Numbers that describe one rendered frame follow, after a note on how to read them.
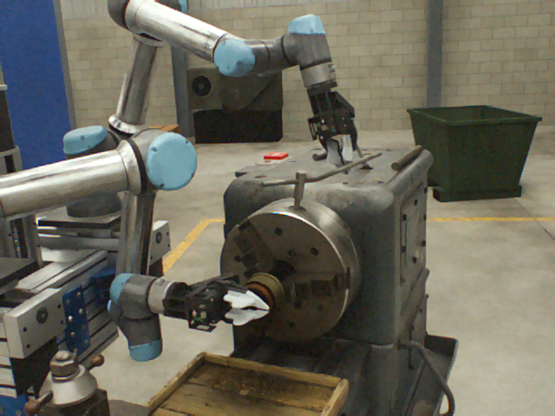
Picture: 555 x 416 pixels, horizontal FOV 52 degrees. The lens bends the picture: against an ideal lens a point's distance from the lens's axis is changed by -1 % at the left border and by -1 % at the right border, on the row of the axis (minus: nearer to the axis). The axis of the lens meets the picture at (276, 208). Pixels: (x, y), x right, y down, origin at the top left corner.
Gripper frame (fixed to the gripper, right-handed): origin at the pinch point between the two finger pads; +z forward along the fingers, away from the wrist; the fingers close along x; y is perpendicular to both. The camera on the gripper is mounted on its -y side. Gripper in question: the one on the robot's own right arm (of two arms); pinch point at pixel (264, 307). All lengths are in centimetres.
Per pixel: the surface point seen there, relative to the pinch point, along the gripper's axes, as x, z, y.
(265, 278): 3.8, -2.2, -5.4
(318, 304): -5.3, 5.4, -15.2
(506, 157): -63, 12, -505
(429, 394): -54, 22, -63
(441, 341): -50, 20, -90
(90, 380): 5.5, -7.3, 40.4
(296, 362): -24.5, -3.2, -20.5
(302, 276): 2.2, 3.1, -12.2
